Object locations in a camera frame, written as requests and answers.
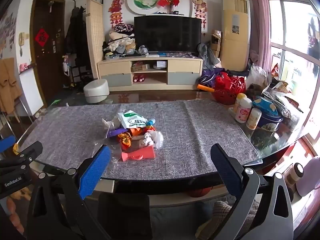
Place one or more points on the white plastic bag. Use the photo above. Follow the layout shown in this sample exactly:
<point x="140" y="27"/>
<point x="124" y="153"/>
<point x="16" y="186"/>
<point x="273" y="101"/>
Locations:
<point x="257" y="76"/>

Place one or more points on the small white bottle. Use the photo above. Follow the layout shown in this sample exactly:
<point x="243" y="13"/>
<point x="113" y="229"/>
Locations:
<point x="253" y="120"/>

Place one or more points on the purple wrapper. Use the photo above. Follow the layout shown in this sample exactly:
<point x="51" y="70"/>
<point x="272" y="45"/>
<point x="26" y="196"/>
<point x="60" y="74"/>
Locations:
<point x="116" y="131"/>

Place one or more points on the cardboard box red label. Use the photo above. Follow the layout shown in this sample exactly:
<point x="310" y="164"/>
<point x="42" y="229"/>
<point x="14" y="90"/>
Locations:
<point x="140" y="67"/>

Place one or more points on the person's left hand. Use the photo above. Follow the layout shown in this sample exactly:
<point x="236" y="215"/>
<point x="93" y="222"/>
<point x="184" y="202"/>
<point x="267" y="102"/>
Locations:
<point x="15" y="212"/>

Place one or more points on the grey knitted cushion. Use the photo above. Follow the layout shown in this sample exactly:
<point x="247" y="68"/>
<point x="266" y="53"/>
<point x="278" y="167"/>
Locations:
<point x="225" y="210"/>

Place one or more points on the coral pink box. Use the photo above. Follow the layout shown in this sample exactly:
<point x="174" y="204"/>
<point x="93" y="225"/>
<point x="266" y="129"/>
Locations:
<point x="142" y="153"/>

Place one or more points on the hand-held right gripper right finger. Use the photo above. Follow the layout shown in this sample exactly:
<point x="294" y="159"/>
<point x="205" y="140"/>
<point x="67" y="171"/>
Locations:
<point x="225" y="170"/>

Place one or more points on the grey jacket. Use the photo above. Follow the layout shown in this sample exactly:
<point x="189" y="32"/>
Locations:
<point x="208" y="57"/>

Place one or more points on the pink curtain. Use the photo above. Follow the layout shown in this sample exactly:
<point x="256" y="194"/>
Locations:
<point x="260" y="17"/>

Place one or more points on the beige wall intercom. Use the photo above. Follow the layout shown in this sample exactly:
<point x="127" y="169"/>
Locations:
<point x="22" y="38"/>

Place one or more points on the pink white hanging bag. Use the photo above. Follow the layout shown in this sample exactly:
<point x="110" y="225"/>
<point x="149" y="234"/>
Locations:
<point x="65" y="65"/>

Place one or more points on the cream thermos dark lid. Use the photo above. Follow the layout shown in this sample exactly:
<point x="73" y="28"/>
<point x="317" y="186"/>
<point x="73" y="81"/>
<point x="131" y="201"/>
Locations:
<point x="296" y="173"/>

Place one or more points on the window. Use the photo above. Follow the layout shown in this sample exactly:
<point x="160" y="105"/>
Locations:
<point x="295" y="30"/>

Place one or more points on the white bottle pink label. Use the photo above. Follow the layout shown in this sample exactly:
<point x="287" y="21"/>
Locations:
<point x="243" y="111"/>

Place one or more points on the blue grey cloth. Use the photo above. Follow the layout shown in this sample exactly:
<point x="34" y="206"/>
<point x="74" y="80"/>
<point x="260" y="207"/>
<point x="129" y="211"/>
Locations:
<point x="175" y="220"/>

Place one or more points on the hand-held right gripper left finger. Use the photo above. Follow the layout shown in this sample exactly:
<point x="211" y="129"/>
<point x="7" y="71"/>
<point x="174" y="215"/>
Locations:
<point x="95" y="172"/>

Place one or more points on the white router box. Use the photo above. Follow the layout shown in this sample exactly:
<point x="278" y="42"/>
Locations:
<point x="161" y="64"/>

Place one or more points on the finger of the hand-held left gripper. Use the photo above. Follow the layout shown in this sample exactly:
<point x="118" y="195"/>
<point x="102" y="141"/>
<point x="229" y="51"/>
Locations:
<point x="7" y="143"/>
<point x="27" y="152"/>

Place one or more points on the green paper piece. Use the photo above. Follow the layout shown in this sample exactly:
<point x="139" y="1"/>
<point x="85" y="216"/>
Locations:
<point x="56" y="102"/>

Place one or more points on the pink beige hanging ornament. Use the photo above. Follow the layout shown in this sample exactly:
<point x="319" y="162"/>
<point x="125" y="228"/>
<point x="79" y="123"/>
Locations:
<point x="199" y="5"/>

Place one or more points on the white round stool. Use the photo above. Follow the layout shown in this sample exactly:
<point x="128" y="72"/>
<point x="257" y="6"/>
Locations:
<point x="96" y="90"/>

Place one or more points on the orange tube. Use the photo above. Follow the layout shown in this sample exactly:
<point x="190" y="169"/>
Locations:
<point x="205" y="88"/>

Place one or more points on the brown hanging coat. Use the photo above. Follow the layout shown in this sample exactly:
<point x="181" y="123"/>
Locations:
<point x="10" y="85"/>

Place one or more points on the vase with red flowers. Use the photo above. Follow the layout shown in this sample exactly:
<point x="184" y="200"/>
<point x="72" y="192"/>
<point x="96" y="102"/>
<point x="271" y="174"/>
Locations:
<point x="171" y="0"/>

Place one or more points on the beige grey tv cabinet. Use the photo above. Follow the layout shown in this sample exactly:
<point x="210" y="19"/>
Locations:
<point x="115" y="66"/>

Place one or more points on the black shoe rack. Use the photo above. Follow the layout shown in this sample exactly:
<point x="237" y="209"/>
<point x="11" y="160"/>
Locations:
<point x="81" y="77"/>

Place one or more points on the beige folding screen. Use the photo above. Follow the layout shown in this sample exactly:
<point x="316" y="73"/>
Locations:
<point x="95" y="42"/>

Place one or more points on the red fish hanging ornament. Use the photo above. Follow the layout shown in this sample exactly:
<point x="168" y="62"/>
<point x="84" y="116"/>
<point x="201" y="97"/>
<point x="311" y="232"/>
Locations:
<point x="116" y="7"/>

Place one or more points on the orange wrapper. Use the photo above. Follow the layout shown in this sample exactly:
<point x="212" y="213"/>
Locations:
<point x="136" y="131"/>

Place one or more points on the red plastic basket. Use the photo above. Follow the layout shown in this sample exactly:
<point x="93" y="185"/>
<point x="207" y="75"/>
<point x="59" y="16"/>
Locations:
<point x="225" y="92"/>

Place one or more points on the pile of snack bags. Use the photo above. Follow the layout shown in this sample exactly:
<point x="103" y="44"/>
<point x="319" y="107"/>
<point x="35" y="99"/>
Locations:
<point x="282" y="92"/>

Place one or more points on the yellow corner guard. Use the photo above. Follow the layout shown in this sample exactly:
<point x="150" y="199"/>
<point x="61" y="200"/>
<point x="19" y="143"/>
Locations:
<point x="16" y="147"/>

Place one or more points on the dark hanging coats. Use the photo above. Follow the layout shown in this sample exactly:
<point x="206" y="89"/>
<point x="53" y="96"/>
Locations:
<point x="76" y="40"/>

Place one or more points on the tan fluffy cloth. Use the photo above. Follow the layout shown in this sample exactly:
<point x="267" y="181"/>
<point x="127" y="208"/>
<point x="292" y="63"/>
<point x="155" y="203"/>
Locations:
<point x="21" y="193"/>

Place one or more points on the orange basketball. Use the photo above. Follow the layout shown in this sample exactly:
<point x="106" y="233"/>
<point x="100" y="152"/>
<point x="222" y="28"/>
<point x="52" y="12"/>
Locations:
<point x="200" y="192"/>

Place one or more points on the dark brown door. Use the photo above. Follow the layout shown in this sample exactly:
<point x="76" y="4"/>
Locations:
<point x="47" y="67"/>

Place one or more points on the black television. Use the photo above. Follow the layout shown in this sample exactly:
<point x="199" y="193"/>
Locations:
<point x="167" y="33"/>

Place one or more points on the red diamond door decoration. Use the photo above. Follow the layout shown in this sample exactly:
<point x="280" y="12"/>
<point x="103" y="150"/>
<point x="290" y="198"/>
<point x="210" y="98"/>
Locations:
<point x="42" y="37"/>

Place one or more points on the whiteboard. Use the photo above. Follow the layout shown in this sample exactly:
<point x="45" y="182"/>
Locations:
<point x="31" y="92"/>

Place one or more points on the grey woven table mat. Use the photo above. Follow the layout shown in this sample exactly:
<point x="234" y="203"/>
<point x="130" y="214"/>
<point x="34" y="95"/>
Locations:
<point x="187" y="135"/>

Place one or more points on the beige standing air conditioner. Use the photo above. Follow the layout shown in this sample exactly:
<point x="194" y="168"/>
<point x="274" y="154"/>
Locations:
<point x="235" y="42"/>

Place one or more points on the purple bag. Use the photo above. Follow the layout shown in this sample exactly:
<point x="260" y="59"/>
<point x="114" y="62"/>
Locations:
<point x="208" y="77"/>

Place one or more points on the stacked cardboard boxes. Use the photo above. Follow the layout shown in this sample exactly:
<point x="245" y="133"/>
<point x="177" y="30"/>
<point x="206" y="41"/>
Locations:
<point x="215" y="45"/>

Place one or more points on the blue cylinder object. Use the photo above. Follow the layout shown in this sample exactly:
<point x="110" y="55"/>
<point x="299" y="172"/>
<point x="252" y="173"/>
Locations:
<point x="150" y="122"/>

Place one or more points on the gold red candy wrapper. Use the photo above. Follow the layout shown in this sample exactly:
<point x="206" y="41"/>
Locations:
<point x="125" y="138"/>

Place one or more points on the green white foil packet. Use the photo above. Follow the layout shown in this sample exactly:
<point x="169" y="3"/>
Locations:
<point x="131" y="120"/>

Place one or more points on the pile of clothes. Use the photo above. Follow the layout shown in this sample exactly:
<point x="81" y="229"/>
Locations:
<point x="120" y="42"/>

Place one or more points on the brown white wrapper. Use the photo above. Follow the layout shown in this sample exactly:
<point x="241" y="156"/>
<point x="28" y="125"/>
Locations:
<point x="140" y="141"/>

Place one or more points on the wall photo collage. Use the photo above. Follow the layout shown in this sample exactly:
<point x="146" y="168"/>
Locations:
<point x="7" y="30"/>

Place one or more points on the lavender cushion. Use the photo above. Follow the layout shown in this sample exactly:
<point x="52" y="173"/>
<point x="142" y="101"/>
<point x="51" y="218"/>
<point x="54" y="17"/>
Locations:
<point x="310" y="177"/>

